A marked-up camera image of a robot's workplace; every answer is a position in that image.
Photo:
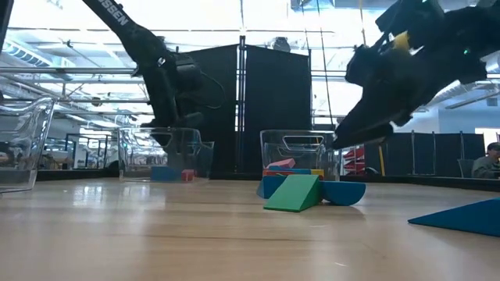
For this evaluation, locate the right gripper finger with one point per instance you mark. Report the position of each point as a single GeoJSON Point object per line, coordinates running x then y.
{"type": "Point", "coordinates": [367, 136]}
{"type": "Point", "coordinates": [363, 113]}

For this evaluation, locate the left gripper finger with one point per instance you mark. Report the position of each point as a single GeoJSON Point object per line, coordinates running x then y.
{"type": "Point", "coordinates": [164, 138]}

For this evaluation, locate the clear plastic bin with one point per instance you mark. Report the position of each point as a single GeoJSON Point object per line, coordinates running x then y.
{"type": "Point", "coordinates": [301, 148]}
{"type": "Point", "coordinates": [23, 148]}
{"type": "Point", "coordinates": [133, 156]}

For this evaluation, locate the long yellow block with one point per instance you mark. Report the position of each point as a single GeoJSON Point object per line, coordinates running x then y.
{"type": "Point", "coordinates": [317, 173]}

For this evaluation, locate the long blue block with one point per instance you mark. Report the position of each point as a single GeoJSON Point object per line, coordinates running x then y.
{"type": "Point", "coordinates": [301, 171]}

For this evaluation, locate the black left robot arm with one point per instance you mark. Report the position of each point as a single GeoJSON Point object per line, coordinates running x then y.
{"type": "Point", "coordinates": [129, 27]}

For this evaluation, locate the red shelving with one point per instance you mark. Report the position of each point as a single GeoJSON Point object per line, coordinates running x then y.
{"type": "Point", "coordinates": [353, 160]}

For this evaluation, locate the yellow tape tag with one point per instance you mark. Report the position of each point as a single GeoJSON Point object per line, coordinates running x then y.
{"type": "Point", "coordinates": [401, 41]}

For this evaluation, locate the black partition panel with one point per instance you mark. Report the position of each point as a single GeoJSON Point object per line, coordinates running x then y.
{"type": "Point", "coordinates": [277, 86]}
{"type": "Point", "coordinates": [222, 97]}

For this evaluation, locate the low black partition fence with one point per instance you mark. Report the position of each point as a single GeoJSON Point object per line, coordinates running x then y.
{"type": "Point", "coordinates": [429, 156]}

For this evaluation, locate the black-framed workstation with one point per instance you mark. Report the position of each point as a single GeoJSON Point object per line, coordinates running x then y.
{"type": "Point", "coordinates": [97, 152]}

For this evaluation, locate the green wedge block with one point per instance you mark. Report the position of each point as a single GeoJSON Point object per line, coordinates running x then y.
{"type": "Point", "coordinates": [295, 193]}

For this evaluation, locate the grey chair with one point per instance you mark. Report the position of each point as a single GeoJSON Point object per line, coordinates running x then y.
{"type": "Point", "coordinates": [465, 168]}

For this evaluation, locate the medium blue block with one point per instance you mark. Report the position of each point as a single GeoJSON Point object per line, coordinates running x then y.
{"type": "Point", "coordinates": [271, 186]}

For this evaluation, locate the grey overhead pipe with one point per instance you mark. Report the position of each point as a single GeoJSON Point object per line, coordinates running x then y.
{"type": "Point", "coordinates": [58, 70]}

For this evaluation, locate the person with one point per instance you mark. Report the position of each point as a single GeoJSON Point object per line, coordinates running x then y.
{"type": "Point", "coordinates": [486, 166]}

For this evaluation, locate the blue wedge block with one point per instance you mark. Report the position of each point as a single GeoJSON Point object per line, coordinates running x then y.
{"type": "Point", "coordinates": [465, 220]}

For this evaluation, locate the silver ventilation duct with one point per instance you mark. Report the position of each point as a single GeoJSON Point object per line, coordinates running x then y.
{"type": "Point", "coordinates": [468, 93]}

